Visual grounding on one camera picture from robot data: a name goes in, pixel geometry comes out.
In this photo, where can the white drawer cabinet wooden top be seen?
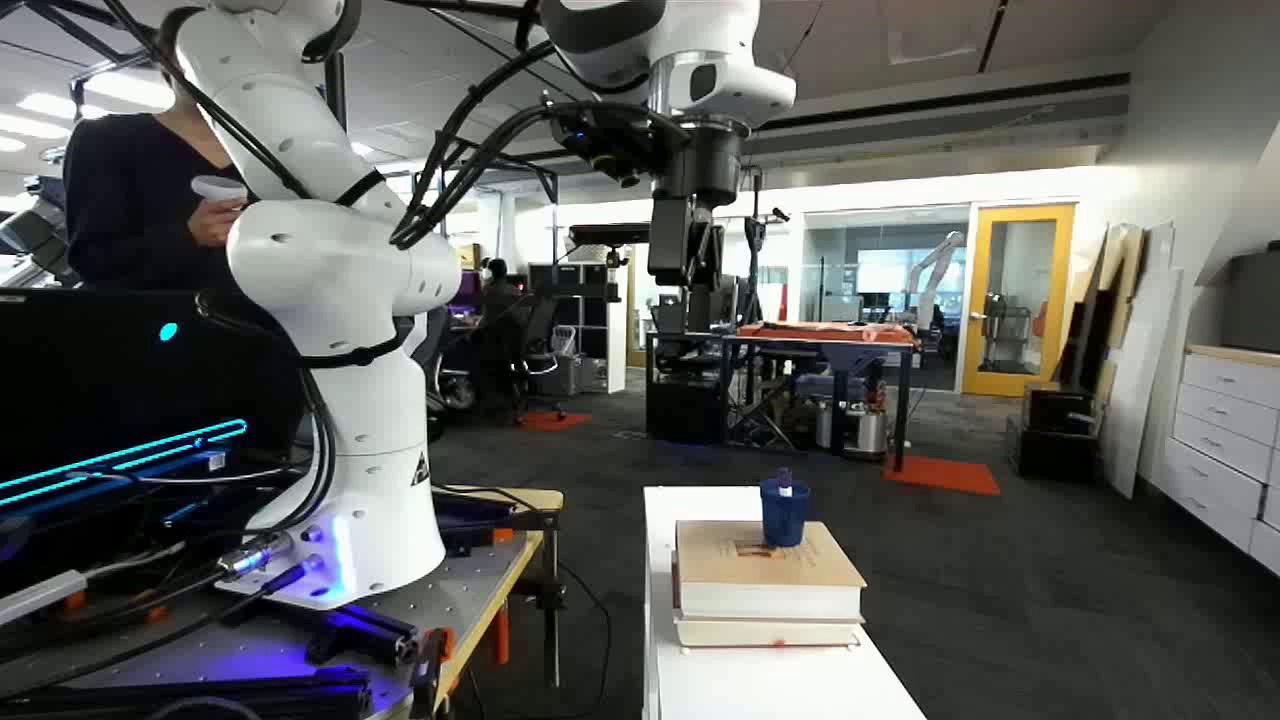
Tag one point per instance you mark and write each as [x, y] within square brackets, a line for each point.
[1221, 445]

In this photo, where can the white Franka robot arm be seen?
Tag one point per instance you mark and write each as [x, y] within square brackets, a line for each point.
[333, 266]

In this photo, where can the red topped black table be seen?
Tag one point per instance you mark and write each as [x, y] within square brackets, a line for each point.
[826, 340]

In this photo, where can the white power strip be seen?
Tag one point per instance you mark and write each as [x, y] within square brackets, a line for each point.
[41, 598]

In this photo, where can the white handheld controller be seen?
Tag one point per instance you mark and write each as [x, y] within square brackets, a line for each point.
[223, 186]

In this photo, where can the black floor box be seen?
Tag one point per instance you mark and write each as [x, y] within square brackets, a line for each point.
[1061, 437]

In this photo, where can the wooden edged robot workbench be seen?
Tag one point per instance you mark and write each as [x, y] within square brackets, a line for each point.
[505, 586]

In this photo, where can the small orange floor mat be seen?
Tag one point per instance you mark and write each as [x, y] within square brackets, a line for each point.
[554, 423]

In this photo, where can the wooden leaning boards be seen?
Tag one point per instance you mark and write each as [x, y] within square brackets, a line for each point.
[1099, 304]

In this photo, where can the yellow framed glass door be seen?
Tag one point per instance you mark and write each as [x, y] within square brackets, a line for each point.
[1016, 303]

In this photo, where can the wrist mounted camera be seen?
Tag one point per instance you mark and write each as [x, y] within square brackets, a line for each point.
[604, 143]

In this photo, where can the blue plastic cup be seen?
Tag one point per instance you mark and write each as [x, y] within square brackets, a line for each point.
[785, 512]

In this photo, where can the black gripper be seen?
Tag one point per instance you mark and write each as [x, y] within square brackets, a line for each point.
[695, 224]

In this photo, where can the tan hardcover book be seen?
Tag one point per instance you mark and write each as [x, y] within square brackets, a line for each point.
[764, 574]

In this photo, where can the white leaning board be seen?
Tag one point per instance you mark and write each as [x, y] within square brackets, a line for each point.
[1147, 361]

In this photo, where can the person in dark shirt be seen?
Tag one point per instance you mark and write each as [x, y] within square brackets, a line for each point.
[134, 201]

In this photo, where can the large orange floor mat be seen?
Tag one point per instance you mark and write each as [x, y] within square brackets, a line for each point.
[943, 474]

